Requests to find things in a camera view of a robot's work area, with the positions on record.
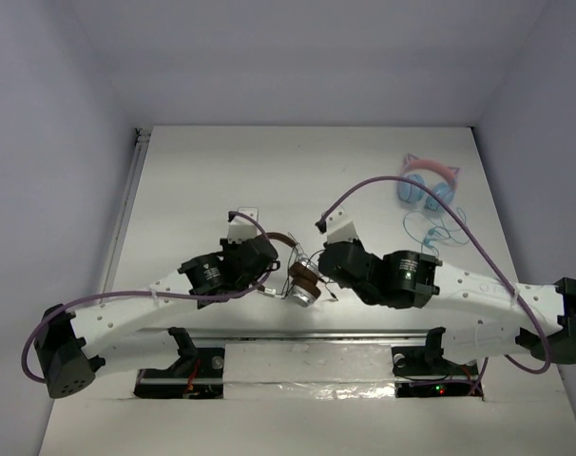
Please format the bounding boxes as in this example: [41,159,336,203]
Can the pink blue cat-ear headphones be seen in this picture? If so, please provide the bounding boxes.
[397,154,461,212]

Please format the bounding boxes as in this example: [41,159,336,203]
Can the aluminium side rail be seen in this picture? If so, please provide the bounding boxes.
[96,127,153,293]

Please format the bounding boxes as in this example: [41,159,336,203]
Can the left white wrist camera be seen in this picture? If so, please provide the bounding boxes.
[226,207,259,244]

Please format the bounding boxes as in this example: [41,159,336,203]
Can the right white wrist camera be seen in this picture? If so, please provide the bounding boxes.
[315,205,359,244]

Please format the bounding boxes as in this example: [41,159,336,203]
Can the white foil-taped cover block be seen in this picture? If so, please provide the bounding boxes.
[222,342,395,401]

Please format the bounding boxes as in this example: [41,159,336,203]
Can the brown silver headphones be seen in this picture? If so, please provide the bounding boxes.
[258,232,321,308]

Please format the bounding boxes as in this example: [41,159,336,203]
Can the black headphone cable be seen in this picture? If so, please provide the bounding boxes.
[276,232,339,303]

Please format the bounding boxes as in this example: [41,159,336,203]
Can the light blue headphone cable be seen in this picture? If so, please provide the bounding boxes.
[403,206,472,260]

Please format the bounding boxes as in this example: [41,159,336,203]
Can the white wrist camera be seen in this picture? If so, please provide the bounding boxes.
[315,205,359,244]
[226,207,259,244]

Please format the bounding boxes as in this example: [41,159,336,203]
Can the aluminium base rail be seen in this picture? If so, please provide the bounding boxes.
[135,326,489,387]

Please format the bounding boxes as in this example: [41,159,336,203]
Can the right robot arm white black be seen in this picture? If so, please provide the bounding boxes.
[318,241,576,373]

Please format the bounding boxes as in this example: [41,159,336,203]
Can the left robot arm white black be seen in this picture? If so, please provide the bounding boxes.
[29,236,278,399]

